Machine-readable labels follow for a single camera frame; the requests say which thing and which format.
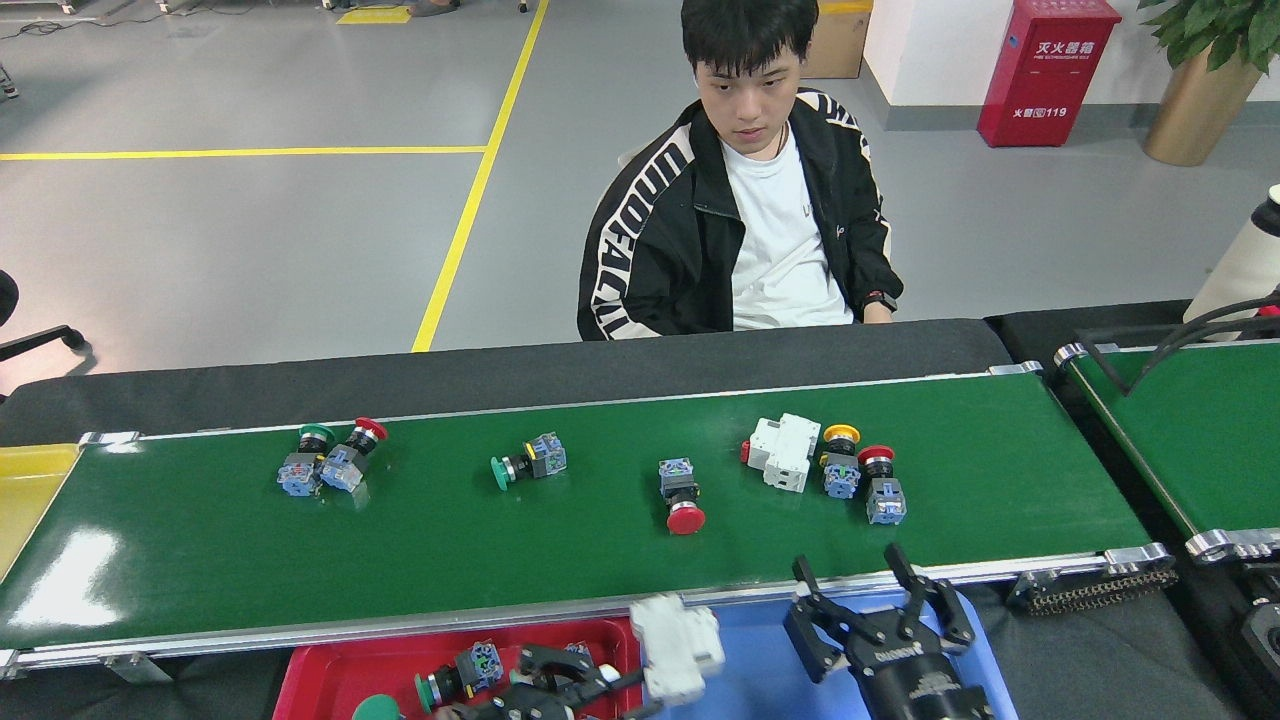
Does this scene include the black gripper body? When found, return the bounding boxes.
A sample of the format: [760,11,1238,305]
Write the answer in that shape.
[440,685,566,720]
[850,632,996,720]

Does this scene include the red fire extinguisher box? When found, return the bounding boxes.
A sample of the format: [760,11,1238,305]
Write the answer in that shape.
[977,0,1122,149]

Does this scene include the black office chair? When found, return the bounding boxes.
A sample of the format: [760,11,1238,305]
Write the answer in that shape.
[0,268,89,401]

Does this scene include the green conveyor belt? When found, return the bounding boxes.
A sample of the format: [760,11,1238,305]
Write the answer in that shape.
[0,360,1176,686]
[1053,338,1280,564]

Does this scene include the blue plastic tray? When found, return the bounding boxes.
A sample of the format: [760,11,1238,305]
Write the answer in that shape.
[640,588,1019,720]

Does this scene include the potted plant gold pot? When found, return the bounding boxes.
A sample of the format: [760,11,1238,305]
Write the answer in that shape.
[1138,0,1280,168]

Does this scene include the red plastic tray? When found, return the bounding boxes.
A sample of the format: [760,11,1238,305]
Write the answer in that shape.
[272,617,641,720]

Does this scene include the white bottle black cap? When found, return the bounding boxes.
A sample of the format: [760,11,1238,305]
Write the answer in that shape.
[1183,183,1280,326]

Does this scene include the person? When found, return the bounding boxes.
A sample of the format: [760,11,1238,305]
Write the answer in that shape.
[577,0,904,341]

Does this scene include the black cable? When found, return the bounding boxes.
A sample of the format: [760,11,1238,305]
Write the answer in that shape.
[1078,290,1280,396]

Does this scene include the black joystick controller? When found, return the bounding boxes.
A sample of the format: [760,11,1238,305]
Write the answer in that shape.
[1240,600,1280,686]

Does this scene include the brown cardboard box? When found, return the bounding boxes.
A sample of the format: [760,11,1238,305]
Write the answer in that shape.
[800,0,873,79]

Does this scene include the black drive chain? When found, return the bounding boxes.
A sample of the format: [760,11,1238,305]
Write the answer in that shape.
[1008,562,1179,616]

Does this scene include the yellow plastic tray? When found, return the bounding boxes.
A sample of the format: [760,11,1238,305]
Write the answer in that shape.
[0,443,81,583]

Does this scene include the white circuit breaker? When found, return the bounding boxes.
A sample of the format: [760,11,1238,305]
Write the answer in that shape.
[630,594,726,706]
[742,413,822,494]

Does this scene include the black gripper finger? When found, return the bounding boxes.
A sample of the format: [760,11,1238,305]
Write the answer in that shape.
[518,645,646,696]
[885,543,976,649]
[783,555,871,686]
[590,695,669,720]

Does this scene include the yellow push button switch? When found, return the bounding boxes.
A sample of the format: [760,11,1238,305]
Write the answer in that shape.
[820,424,862,500]

